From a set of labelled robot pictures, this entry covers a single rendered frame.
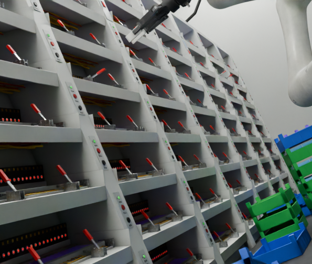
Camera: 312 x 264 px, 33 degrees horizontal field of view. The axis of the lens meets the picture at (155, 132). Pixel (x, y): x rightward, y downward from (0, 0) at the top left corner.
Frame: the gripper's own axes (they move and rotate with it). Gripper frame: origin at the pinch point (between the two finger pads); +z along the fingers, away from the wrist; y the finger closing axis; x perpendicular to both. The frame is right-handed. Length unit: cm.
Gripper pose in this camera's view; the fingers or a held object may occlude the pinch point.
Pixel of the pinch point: (135, 34)
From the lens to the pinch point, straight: 206.8
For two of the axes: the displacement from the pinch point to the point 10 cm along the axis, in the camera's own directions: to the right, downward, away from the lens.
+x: -5.8, -7.8, 2.3
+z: -7.4, 6.2, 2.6
